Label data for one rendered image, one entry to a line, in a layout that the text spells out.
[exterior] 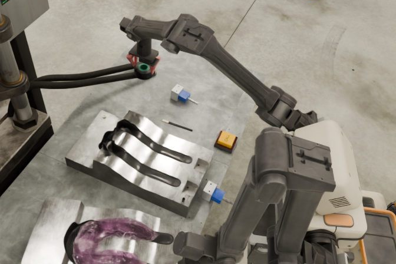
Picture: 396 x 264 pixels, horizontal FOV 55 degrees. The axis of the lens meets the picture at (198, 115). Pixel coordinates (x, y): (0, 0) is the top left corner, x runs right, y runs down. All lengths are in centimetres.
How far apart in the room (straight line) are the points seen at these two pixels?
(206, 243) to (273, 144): 42
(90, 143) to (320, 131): 88
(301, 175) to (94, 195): 100
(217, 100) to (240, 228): 104
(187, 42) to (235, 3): 289
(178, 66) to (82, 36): 156
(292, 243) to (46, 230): 78
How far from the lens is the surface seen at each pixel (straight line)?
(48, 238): 132
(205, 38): 100
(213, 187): 146
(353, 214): 111
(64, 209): 135
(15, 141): 170
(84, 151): 152
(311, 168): 64
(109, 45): 325
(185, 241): 96
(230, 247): 91
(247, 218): 78
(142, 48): 150
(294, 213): 76
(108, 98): 176
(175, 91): 172
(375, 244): 151
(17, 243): 146
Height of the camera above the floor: 211
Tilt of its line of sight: 50 degrees down
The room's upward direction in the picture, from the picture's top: 11 degrees clockwise
